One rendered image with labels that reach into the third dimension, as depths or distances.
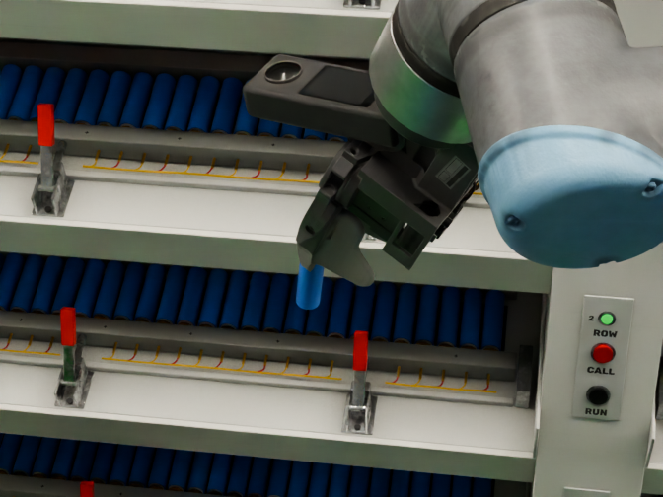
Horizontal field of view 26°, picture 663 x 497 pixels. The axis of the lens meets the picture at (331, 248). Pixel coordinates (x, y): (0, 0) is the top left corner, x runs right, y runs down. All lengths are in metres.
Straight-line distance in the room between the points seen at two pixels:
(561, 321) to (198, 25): 0.38
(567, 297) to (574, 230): 0.49
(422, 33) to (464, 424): 0.57
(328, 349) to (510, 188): 0.65
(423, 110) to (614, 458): 0.53
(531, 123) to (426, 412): 0.65
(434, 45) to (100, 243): 0.51
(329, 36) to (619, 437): 0.43
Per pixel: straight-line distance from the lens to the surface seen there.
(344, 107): 0.90
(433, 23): 0.79
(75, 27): 1.16
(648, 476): 1.30
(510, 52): 0.72
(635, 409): 1.25
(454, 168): 0.89
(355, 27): 1.10
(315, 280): 1.05
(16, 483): 1.51
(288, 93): 0.92
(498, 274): 1.19
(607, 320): 1.20
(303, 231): 0.96
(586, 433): 1.27
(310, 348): 1.32
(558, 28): 0.72
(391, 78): 0.84
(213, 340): 1.33
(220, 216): 1.21
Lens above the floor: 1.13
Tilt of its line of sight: 30 degrees down
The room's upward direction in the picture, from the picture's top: straight up
